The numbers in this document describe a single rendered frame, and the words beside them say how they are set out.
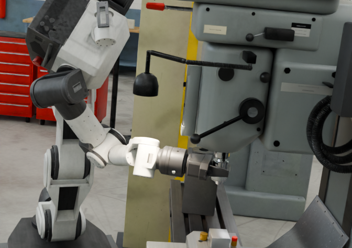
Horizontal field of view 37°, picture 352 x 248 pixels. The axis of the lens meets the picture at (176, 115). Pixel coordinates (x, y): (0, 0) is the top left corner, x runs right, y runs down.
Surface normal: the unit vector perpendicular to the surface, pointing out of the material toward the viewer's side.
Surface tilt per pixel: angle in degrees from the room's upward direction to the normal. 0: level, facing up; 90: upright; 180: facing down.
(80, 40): 58
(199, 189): 90
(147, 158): 67
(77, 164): 81
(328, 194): 90
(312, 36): 90
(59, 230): 104
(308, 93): 90
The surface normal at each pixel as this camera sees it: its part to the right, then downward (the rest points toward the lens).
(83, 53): 0.34, -0.29
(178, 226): 0.10, -0.97
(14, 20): 0.03, 0.25
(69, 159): 0.35, 0.11
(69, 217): 0.25, -0.73
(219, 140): -0.02, 0.66
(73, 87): 0.90, -0.11
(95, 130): 0.71, 0.22
